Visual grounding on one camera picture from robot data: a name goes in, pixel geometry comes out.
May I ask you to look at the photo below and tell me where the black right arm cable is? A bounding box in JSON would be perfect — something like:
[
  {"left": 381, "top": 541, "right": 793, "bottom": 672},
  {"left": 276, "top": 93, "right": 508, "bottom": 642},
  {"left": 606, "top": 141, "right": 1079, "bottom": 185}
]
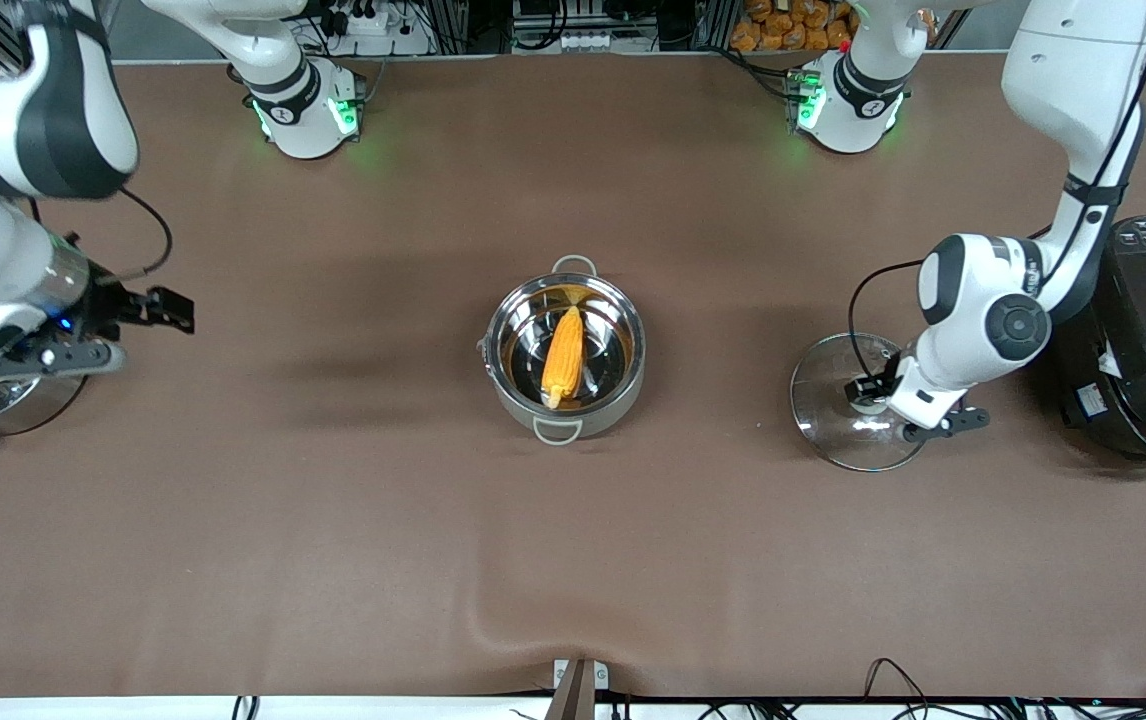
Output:
[{"left": 28, "top": 185, "right": 176, "bottom": 291}]

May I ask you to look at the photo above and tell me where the stainless steel pot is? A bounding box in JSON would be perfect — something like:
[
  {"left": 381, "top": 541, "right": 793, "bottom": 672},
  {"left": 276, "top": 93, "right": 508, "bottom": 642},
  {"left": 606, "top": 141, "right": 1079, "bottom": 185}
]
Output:
[{"left": 478, "top": 254, "right": 648, "bottom": 446}]

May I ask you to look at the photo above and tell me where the brown table cloth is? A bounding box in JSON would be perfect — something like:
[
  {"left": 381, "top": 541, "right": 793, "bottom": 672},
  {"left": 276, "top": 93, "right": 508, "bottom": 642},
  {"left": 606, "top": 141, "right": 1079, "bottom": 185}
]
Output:
[{"left": 0, "top": 50, "right": 1146, "bottom": 701}]

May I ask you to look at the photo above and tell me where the steel steamer pot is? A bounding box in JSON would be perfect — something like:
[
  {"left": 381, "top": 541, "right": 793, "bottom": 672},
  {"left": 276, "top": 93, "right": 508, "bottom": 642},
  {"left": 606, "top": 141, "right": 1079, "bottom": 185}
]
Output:
[{"left": 0, "top": 330, "right": 91, "bottom": 451}]

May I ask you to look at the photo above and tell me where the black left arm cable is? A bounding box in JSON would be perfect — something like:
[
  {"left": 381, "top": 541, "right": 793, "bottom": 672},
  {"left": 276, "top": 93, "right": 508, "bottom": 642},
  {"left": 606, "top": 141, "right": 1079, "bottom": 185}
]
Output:
[{"left": 847, "top": 0, "right": 1146, "bottom": 383}]

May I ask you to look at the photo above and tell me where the round glass pot lid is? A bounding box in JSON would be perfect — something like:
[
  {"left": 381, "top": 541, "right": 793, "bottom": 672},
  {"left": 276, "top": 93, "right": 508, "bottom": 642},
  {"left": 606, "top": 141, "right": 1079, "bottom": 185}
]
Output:
[{"left": 790, "top": 332, "right": 932, "bottom": 473}]

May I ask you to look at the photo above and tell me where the yellow corn cob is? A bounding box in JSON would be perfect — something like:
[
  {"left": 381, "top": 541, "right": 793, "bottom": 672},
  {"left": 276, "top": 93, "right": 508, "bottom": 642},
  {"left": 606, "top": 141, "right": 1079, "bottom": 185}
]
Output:
[{"left": 540, "top": 305, "right": 586, "bottom": 411}]

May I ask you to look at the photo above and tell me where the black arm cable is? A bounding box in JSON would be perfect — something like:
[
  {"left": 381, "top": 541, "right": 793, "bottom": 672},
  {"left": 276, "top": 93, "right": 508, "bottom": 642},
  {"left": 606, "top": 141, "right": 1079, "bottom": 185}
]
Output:
[
  {"left": 847, "top": 0, "right": 1146, "bottom": 383},
  {"left": 28, "top": 185, "right": 176, "bottom": 291}
]

